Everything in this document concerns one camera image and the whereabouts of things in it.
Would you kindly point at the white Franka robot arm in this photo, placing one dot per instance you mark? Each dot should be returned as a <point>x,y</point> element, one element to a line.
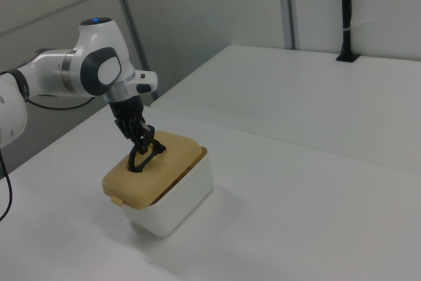
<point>98,47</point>

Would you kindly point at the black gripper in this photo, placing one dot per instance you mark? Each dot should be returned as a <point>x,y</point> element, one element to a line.
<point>126,108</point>

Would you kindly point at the white side table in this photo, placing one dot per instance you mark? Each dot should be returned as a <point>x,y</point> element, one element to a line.
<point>296,96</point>

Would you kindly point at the grey partition post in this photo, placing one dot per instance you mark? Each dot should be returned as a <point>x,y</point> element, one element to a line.
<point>129,14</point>
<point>287,4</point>

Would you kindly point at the white plastic tool case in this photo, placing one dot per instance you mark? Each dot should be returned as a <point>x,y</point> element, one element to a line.
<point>177,205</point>

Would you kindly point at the beige plastic case lid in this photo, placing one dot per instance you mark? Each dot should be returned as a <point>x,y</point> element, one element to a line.
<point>171,162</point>

